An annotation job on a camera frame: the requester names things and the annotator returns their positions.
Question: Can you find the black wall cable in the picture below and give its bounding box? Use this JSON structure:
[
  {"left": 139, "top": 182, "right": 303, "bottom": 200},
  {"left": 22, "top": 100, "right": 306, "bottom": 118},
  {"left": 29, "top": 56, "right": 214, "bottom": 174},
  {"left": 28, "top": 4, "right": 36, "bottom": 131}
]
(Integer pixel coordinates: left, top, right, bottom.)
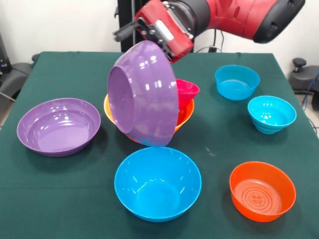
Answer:
[{"left": 195, "top": 28, "right": 225, "bottom": 53}]

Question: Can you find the orange bowl with ring pattern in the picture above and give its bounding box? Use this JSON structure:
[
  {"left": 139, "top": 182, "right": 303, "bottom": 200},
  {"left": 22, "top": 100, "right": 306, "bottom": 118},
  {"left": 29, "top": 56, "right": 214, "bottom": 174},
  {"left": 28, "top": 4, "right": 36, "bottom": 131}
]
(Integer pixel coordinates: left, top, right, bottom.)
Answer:
[{"left": 229, "top": 161, "right": 297, "bottom": 223}]

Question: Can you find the purple bowl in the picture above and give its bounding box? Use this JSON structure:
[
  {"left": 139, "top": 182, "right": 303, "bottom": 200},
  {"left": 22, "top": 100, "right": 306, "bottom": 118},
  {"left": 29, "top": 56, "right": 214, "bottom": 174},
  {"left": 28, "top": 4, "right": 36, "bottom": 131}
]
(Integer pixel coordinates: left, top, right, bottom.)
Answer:
[
  {"left": 16, "top": 98, "right": 102, "bottom": 157},
  {"left": 107, "top": 40, "right": 180, "bottom": 147}
]

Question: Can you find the blue bowl with ring pattern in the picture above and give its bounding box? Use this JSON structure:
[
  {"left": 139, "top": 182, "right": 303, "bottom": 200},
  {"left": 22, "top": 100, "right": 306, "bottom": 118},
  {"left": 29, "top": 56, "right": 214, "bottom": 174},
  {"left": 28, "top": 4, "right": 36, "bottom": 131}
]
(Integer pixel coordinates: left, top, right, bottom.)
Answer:
[{"left": 215, "top": 64, "right": 261, "bottom": 101}]

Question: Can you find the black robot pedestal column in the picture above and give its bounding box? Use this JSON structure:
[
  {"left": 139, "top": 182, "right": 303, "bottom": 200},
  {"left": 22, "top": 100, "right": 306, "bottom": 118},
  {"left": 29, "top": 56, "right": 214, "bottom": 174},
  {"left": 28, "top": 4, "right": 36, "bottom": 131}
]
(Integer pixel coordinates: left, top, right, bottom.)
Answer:
[{"left": 115, "top": 0, "right": 197, "bottom": 53}]

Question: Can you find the large orange bowl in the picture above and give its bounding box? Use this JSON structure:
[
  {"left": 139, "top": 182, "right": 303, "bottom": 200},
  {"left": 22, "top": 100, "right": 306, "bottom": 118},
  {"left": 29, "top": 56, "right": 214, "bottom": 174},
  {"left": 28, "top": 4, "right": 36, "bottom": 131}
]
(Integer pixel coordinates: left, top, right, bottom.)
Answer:
[{"left": 103, "top": 94, "right": 195, "bottom": 144}]

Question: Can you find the cyan ribbed bowl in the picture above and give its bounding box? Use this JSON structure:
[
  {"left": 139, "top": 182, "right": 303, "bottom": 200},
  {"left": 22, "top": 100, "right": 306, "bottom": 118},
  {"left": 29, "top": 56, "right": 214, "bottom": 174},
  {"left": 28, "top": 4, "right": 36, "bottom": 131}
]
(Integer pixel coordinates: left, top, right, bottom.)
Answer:
[{"left": 247, "top": 95, "right": 297, "bottom": 135}]

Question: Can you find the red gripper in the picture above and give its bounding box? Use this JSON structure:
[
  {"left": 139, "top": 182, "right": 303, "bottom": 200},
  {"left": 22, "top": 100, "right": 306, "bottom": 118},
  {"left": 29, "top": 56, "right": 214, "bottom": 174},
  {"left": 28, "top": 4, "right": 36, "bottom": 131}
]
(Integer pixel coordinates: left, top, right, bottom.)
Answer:
[{"left": 113, "top": 0, "right": 195, "bottom": 64}]

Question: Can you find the dark grey pedestal foot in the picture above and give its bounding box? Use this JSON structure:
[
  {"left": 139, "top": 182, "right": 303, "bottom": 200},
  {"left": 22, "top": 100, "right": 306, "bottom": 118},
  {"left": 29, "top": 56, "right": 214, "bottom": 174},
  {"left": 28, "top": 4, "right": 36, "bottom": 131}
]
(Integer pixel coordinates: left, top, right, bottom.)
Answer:
[
  {"left": 288, "top": 57, "right": 319, "bottom": 92},
  {"left": 0, "top": 53, "right": 40, "bottom": 100}
]

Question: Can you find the dark green tablecloth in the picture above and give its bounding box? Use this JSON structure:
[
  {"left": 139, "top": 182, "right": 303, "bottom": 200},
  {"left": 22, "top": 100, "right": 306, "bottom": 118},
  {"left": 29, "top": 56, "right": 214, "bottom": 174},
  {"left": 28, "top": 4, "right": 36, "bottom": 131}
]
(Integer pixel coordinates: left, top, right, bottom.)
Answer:
[{"left": 0, "top": 51, "right": 319, "bottom": 239}]

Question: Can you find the magenta bowl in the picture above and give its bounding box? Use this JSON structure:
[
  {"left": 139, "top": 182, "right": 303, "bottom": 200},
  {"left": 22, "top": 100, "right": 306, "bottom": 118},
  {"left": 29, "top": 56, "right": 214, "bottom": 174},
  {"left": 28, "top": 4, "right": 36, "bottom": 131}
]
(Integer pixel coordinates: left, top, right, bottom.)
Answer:
[{"left": 175, "top": 78, "right": 200, "bottom": 111}]

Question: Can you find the blue cable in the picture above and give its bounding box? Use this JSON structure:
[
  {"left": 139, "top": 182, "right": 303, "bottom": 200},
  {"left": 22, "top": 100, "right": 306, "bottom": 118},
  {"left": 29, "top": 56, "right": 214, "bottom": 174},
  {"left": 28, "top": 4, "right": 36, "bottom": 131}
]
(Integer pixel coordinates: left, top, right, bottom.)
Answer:
[{"left": 301, "top": 72, "right": 319, "bottom": 110}]

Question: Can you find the large blue bowl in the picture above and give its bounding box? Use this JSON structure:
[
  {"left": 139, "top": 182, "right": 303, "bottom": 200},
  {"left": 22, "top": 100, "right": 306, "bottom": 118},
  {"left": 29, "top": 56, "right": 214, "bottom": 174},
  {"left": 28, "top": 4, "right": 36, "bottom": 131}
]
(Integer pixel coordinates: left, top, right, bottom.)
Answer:
[{"left": 114, "top": 146, "right": 202, "bottom": 223}]

